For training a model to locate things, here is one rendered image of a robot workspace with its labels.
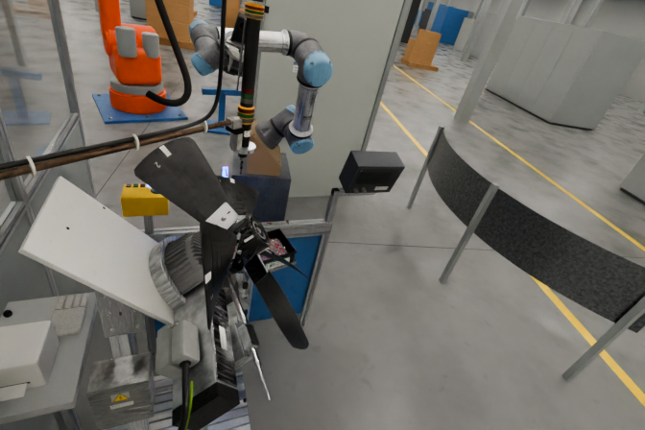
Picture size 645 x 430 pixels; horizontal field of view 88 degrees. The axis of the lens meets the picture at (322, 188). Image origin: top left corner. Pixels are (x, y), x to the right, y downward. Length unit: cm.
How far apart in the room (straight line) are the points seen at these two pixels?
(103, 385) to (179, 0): 824
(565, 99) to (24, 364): 1045
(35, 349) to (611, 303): 266
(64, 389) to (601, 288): 254
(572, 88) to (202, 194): 1001
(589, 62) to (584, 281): 832
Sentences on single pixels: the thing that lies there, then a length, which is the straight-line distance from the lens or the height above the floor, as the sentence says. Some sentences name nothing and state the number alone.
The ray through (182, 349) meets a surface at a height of 116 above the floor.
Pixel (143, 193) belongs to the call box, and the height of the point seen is 107.
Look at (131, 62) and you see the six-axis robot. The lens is 475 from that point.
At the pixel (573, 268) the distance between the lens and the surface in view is 255.
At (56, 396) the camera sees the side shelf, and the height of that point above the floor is 86.
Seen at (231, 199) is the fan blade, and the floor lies 119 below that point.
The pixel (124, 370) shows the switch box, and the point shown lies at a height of 84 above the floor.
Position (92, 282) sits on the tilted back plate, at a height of 125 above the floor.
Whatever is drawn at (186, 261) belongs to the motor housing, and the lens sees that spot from 101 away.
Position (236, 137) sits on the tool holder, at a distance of 92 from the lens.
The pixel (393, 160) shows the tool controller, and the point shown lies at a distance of 164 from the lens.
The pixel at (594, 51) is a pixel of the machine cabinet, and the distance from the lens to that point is 1045.
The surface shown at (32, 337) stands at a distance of 120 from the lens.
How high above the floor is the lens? 188
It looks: 31 degrees down
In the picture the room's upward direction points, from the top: 13 degrees clockwise
